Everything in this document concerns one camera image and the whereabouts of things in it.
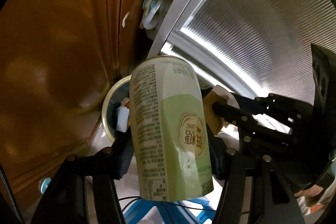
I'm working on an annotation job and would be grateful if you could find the clear plastic bag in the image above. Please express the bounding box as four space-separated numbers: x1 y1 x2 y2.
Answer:
139 0 165 30

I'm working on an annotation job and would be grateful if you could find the white trash bin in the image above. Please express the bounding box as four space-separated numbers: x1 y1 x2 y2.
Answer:
86 76 131 156

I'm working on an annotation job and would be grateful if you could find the person's right hand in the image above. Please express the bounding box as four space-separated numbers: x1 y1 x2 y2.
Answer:
294 185 325 207

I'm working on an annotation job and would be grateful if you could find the brown wooden cabinet door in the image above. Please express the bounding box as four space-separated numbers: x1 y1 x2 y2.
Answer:
1 0 142 210

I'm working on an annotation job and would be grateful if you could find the ribbed metal cabinet door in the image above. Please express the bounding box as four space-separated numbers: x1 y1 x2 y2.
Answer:
149 0 335 103

